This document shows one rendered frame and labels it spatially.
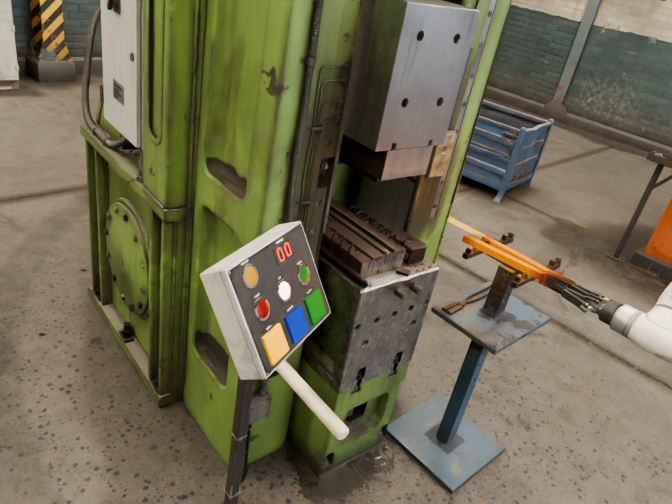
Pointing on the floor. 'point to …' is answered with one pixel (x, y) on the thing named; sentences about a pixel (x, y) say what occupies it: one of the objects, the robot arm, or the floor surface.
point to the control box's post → (237, 438)
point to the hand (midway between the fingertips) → (556, 283)
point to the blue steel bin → (505, 148)
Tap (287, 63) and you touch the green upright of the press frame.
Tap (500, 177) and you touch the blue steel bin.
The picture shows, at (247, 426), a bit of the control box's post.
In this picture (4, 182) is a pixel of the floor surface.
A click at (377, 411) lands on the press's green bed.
